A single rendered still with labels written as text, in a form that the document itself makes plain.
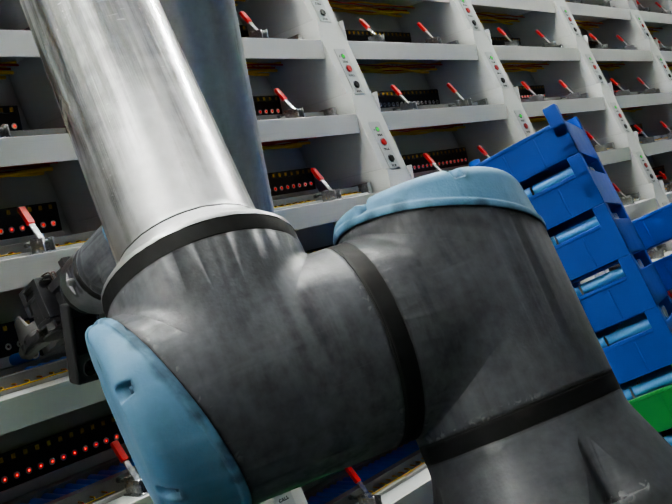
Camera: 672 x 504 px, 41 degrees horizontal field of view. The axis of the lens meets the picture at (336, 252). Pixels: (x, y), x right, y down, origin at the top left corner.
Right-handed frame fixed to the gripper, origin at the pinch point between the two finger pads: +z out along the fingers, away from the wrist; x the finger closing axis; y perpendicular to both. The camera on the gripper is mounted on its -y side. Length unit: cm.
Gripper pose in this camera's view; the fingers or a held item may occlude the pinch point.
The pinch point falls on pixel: (34, 355)
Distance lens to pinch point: 143.1
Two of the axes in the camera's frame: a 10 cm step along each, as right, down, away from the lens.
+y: -4.5, -8.7, 1.9
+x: -6.4, 1.6, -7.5
